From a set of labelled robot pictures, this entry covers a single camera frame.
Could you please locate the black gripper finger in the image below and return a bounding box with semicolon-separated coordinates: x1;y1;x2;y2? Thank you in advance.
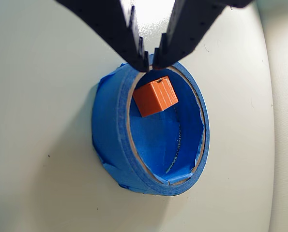
55;0;151;73
152;0;254;71

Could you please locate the small orange pink cube block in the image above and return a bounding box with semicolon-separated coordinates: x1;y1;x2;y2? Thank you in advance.
133;75;179;118

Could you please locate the blue tape roll bin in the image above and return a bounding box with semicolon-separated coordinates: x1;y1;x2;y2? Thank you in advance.
91;54;211;198

